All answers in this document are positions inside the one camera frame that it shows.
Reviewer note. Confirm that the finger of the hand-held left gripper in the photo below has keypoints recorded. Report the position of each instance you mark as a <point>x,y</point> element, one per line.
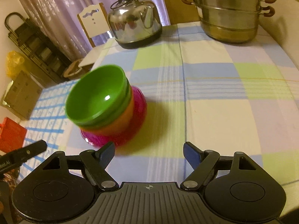
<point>30,149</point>

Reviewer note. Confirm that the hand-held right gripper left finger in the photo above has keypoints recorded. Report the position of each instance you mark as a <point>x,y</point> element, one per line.
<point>107,154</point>

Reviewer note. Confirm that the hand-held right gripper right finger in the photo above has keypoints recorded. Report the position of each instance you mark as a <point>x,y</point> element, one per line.
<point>191,154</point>

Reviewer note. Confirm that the orange plastic bowl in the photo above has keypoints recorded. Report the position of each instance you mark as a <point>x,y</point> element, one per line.
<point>126,121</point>

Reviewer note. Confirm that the green plastic bowl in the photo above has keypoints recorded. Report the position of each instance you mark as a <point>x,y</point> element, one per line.
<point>128,94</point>
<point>98,91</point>

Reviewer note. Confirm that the red box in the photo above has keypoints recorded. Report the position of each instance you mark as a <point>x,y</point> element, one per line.
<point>11,133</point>

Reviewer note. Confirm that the blue white checked cloth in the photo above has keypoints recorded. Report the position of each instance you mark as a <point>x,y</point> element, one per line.
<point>46,112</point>

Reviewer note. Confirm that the brown cardboard box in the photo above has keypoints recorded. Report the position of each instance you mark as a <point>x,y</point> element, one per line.
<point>21,93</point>

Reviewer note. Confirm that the pastel checked tablecloth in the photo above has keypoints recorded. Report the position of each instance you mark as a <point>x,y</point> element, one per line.
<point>210,86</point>

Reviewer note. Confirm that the yellow plastic bag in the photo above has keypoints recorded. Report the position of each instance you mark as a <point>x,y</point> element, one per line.
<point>15,63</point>

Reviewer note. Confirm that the round wicker basket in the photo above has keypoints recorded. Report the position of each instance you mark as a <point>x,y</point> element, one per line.
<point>72,68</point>

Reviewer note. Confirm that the dark storage rack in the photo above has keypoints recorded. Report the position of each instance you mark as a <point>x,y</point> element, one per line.
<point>35,44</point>

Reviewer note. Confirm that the white wooden chair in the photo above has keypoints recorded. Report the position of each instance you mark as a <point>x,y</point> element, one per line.
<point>93,21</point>

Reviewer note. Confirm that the stainless steel kettle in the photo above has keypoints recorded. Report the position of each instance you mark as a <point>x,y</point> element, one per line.
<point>133,21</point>

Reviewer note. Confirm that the sheer lilac curtain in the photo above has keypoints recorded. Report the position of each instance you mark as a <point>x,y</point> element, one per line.
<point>58,11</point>

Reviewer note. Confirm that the stainless steel steamer pot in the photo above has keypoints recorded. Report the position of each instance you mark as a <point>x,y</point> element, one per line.
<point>229,16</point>

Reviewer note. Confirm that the wooden door panel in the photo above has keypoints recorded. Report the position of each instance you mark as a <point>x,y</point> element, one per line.
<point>177,4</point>

